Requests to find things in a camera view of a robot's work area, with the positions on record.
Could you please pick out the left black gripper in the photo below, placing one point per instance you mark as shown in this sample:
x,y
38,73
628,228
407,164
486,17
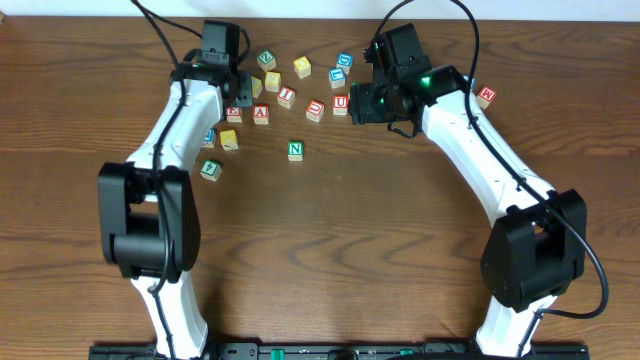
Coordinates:
x,y
242,91

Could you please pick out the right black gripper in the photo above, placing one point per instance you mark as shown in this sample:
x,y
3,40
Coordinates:
x,y
358,103

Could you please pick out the red E block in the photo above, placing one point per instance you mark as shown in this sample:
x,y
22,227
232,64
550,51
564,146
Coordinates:
x,y
234,114

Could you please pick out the red U block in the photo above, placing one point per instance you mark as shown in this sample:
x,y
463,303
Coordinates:
x,y
340,105
315,110

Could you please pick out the green N block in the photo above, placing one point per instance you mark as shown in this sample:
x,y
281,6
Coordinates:
x,y
295,151

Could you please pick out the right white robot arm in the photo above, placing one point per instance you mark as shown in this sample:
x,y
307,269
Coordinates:
x,y
536,245

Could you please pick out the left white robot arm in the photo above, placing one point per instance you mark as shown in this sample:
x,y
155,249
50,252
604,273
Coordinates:
x,y
148,217

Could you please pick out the yellow C block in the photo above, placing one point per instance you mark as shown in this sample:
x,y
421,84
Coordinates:
x,y
257,87

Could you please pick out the red A block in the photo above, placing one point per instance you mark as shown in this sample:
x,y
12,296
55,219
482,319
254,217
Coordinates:
x,y
261,114

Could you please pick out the yellow S block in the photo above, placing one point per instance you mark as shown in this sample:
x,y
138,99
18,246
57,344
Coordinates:
x,y
272,81

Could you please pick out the green Z block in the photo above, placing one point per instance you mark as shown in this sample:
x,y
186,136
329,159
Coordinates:
x,y
266,60

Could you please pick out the red I block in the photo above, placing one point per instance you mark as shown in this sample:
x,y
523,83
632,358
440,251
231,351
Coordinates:
x,y
286,97

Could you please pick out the yellow K block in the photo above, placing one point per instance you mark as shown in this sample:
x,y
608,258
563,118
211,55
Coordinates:
x,y
229,140

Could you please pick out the blue L block upper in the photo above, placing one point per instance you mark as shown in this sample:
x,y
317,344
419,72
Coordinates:
x,y
337,77

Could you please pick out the blue l block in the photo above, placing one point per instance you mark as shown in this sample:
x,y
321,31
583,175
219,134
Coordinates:
x,y
337,77
210,139

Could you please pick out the blue D block left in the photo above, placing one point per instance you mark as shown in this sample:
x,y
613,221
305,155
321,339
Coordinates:
x,y
344,61

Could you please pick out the yellow O block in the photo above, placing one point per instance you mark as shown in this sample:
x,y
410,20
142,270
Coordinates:
x,y
302,67

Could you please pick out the green 4 block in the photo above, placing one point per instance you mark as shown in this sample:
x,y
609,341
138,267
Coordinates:
x,y
210,170

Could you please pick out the red M block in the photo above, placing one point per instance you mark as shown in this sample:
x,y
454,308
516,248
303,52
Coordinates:
x,y
485,97

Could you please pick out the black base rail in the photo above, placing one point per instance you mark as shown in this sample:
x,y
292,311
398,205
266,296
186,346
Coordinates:
x,y
253,351

